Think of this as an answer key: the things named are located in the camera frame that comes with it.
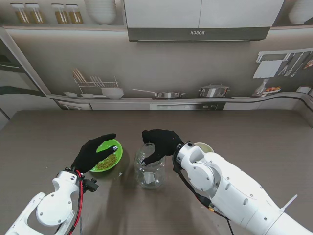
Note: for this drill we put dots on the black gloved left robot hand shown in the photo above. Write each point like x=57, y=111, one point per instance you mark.
x=85, y=156

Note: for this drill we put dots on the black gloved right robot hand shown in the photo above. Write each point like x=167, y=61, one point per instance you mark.
x=166, y=143

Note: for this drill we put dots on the mung beans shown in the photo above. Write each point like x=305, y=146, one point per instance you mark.
x=107, y=161

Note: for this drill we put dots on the green plastic bowl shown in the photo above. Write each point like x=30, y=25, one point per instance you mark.
x=118, y=156

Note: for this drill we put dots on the cream plastic funnel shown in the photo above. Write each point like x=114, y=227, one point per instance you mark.
x=205, y=147

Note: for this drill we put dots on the clear glass jar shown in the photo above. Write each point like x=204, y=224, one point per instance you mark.
x=149, y=178

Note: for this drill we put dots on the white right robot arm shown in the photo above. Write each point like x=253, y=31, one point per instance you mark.
x=244, y=195

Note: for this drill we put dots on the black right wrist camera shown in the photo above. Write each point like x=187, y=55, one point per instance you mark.
x=175, y=167

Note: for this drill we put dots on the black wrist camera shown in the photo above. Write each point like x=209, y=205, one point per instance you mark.
x=175, y=167
x=91, y=185

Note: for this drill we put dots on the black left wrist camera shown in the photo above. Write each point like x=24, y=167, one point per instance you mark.
x=91, y=185

